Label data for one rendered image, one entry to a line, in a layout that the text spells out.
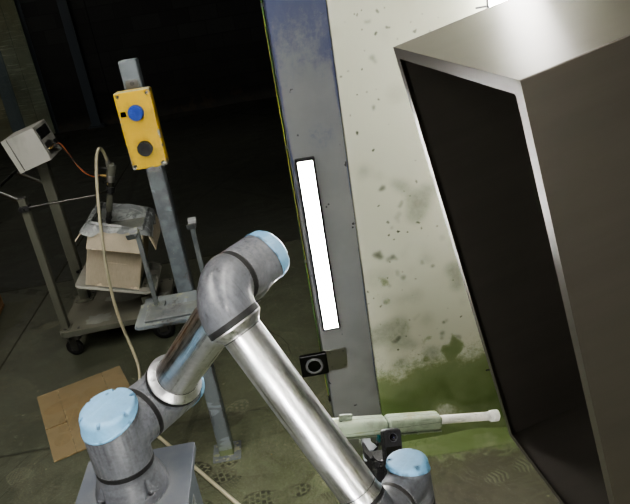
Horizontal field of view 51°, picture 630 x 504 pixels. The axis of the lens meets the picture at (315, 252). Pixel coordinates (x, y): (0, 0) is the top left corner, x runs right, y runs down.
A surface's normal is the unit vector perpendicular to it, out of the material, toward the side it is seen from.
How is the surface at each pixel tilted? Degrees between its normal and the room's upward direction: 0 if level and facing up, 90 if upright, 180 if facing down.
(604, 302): 90
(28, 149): 90
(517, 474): 0
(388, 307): 90
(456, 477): 0
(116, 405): 5
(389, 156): 90
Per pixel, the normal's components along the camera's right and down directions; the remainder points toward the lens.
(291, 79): 0.10, 0.38
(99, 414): -0.19, -0.87
